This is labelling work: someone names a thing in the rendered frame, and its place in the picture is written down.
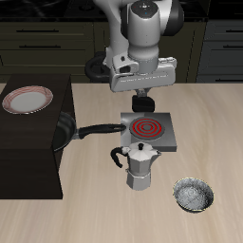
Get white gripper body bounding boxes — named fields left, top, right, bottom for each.
left=108, top=56, right=178, bottom=94

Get dark grey stove plate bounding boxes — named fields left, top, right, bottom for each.
left=120, top=111, right=178, bottom=153

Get silver moka pot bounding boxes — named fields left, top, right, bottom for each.
left=109, top=141, right=162, bottom=192

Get black frying pan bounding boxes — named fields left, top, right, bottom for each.
left=51, top=110, right=127, bottom=153

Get dark grey kitchen cupboards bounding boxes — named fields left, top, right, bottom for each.
left=195, top=19, right=243, bottom=84

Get dark olive kitchen cupboards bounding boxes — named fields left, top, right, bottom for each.
left=0, top=20, right=207, bottom=84

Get white plate with red rings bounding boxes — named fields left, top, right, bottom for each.
left=1, top=84, right=54, bottom=116

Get grey speckled bowl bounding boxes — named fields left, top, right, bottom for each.
left=172, top=177, right=215, bottom=214

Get black kitchen counter top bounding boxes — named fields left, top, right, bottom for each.
left=0, top=0, right=243, bottom=23

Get dark wooden cabinet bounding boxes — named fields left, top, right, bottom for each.
left=0, top=73, right=77, bottom=200

